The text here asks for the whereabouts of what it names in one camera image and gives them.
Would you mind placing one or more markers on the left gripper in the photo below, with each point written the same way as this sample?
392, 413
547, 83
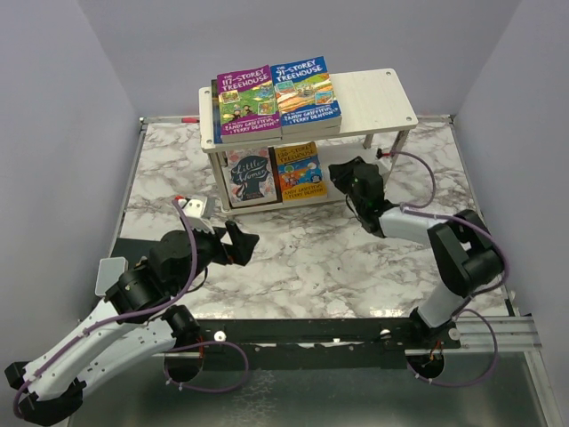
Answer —
239, 252

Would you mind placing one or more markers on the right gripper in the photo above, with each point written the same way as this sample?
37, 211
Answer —
340, 173

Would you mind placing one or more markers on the blue Animal Farm book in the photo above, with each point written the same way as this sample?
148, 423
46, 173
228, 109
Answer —
215, 112

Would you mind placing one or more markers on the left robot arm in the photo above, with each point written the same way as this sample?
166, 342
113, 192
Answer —
138, 316

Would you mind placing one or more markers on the white two-tier shelf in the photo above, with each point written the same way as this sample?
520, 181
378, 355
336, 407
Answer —
371, 101

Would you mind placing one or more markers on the yellow 130-Storey Treehouse book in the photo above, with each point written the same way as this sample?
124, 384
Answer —
300, 173

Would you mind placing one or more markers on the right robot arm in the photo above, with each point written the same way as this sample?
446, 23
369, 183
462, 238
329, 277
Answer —
468, 259

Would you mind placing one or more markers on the black hardcover book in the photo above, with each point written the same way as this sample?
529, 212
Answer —
274, 166

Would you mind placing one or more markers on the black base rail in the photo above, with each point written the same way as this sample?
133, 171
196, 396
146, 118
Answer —
329, 343

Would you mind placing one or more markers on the blue 91-Storey Treehouse book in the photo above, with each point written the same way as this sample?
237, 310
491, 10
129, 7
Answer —
305, 96

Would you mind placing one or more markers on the red marker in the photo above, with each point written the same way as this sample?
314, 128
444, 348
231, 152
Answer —
190, 120

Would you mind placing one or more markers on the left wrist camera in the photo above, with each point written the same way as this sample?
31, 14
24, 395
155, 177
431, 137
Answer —
198, 212

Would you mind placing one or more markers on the floral pink notebook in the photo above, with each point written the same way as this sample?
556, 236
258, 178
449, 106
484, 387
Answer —
249, 177

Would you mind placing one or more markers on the purple 117-Storey Treehouse book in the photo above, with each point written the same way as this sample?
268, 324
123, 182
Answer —
247, 106

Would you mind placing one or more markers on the grey rectangular box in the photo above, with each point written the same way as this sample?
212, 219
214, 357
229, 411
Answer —
109, 271

